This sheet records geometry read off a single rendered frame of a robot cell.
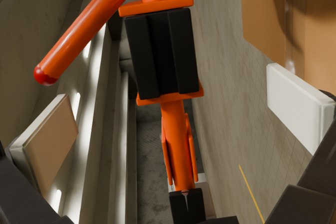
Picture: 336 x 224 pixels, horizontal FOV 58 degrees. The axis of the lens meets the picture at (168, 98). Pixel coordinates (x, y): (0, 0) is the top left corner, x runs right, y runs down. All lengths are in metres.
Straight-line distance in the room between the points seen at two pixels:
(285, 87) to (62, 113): 0.13
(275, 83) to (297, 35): 0.14
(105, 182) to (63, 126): 10.34
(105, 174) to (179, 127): 10.42
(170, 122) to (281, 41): 0.17
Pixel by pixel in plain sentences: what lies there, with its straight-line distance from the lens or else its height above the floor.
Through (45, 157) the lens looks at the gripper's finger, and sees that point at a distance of 0.16.
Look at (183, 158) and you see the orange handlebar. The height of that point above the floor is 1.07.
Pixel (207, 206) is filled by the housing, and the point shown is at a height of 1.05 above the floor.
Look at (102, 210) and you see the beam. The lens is 10.04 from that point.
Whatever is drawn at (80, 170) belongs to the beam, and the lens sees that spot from 8.21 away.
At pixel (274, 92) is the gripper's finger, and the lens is 0.20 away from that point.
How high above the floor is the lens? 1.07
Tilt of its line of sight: 1 degrees up
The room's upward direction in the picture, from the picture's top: 98 degrees counter-clockwise
